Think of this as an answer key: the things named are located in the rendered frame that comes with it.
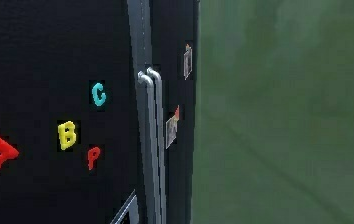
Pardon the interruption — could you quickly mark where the photo with red magnet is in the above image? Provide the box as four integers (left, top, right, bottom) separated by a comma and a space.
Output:
165, 105, 181, 150

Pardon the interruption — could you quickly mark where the small photo magnet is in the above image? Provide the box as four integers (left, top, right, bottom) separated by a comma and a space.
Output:
183, 43, 193, 80

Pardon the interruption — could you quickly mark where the teal letter magnet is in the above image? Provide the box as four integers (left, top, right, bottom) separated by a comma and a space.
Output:
91, 82, 107, 108

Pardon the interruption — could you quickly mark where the small red letter magnet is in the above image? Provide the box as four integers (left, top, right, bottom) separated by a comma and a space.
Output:
87, 146, 102, 171

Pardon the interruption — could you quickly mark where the yellow letter magnet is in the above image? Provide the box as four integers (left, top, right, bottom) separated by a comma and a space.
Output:
57, 120, 78, 151

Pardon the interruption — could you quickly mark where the black fridge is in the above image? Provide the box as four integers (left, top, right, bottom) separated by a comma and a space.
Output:
0, 0, 201, 224

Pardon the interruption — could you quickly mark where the grey fridge handle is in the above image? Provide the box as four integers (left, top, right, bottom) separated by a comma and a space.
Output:
137, 70, 162, 224
146, 66, 168, 224

